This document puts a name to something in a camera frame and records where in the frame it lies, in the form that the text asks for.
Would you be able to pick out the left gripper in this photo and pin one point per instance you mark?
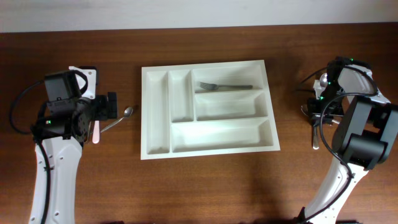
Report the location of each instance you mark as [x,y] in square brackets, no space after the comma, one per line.
[103,113]

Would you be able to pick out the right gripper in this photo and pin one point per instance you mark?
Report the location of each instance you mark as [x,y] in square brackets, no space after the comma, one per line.
[313,106]

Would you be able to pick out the steel tablespoon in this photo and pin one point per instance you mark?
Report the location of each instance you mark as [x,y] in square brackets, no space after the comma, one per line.
[323,80]
[314,119]

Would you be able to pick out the pink plastic knife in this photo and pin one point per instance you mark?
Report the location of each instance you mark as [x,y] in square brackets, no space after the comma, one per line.
[96,133]

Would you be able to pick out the steel fork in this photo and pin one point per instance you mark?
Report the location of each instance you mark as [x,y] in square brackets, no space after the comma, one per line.
[214,87]
[315,138]

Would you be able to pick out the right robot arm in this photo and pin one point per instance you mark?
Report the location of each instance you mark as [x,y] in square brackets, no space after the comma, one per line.
[358,126]

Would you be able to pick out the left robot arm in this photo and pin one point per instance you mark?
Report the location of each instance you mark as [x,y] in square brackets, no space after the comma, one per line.
[62,127]

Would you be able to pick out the steel kitchen tongs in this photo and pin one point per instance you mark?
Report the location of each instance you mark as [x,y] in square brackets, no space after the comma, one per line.
[89,133]

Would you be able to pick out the white plastic cutlery tray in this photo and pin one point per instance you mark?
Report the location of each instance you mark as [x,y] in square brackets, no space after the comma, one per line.
[180,119]

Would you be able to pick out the teaspoon with textured handle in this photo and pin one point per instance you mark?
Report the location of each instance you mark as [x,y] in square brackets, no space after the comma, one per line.
[127,113]

